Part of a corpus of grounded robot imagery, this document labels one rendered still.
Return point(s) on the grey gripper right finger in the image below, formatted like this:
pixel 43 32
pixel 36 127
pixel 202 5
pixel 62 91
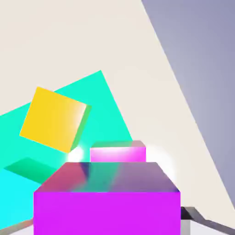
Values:
pixel 189 224

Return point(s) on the small magenta cube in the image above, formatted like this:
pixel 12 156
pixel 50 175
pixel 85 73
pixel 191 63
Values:
pixel 106 211
pixel 117 154

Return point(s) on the large teal box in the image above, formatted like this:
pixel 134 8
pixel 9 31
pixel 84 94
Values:
pixel 102 113

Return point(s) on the small yellow cube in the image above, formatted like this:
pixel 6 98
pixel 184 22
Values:
pixel 51 119

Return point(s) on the small cyan cube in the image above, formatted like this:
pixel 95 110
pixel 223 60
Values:
pixel 16 198

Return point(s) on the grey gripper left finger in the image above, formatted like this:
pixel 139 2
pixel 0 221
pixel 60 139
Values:
pixel 23 227

